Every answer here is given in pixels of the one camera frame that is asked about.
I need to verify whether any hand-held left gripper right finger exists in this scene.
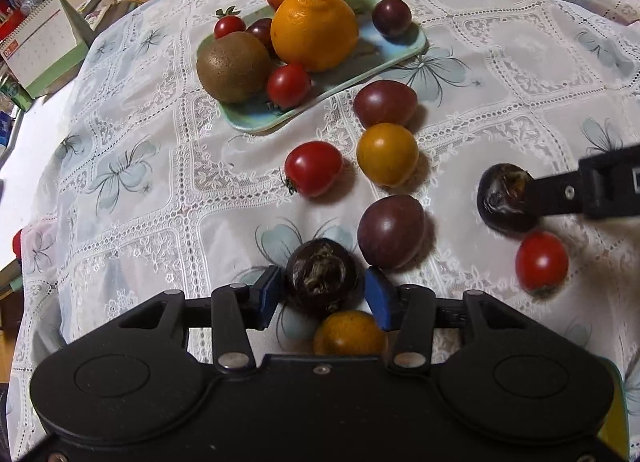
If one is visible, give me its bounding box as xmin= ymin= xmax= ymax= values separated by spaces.
xmin=364 ymin=267 xmax=532 ymax=376

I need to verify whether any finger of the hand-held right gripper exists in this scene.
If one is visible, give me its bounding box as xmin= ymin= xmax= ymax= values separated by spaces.
xmin=520 ymin=169 xmax=597 ymax=219

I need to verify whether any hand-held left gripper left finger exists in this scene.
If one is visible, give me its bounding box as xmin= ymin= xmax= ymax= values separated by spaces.
xmin=118 ymin=265 xmax=281 ymax=376

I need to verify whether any dark water chestnut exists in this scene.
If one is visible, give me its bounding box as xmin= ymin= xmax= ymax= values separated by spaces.
xmin=476 ymin=163 xmax=540 ymax=235
xmin=284 ymin=238 xmax=362 ymax=321

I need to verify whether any light green rectangular tray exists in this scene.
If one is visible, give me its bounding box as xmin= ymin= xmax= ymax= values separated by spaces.
xmin=197 ymin=0 xmax=429 ymax=135

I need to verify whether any orange yellow cherry tomato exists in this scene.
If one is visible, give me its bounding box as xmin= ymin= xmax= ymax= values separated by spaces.
xmin=313 ymin=310 xmax=388 ymax=358
xmin=356 ymin=123 xmax=420 ymax=187

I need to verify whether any purple cherry tomato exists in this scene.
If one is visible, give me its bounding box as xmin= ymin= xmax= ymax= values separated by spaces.
xmin=357 ymin=194 xmax=427 ymax=271
xmin=352 ymin=80 xmax=419 ymax=129

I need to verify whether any white lace floral tablecloth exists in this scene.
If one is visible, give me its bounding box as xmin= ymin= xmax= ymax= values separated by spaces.
xmin=9 ymin=0 xmax=640 ymax=459

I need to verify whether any green yellow plate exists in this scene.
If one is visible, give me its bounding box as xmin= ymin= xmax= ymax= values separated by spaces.
xmin=598 ymin=356 xmax=632 ymax=460

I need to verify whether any brown kiwi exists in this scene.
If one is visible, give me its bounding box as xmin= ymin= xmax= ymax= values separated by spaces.
xmin=195 ymin=30 xmax=274 ymax=104

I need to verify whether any round dark purple tomato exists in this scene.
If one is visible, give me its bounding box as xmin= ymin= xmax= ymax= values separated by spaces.
xmin=371 ymin=0 xmax=414 ymax=39

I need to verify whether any small dark purple tomato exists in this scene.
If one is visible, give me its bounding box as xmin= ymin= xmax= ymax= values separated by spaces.
xmin=246 ymin=18 xmax=275 ymax=54

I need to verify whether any large orange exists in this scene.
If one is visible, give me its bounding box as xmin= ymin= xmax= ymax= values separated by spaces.
xmin=270 ymin=0 xmax=361 ymax=73

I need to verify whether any red cherry tomato green stem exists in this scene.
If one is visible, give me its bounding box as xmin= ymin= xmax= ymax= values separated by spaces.
xmin=213 ymin=6 xmax=247 ymax=40

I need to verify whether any white desk calendar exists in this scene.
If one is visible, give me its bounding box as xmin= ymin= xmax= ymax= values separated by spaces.
xmin=0 ymin=0 xmax=97 ymax=98

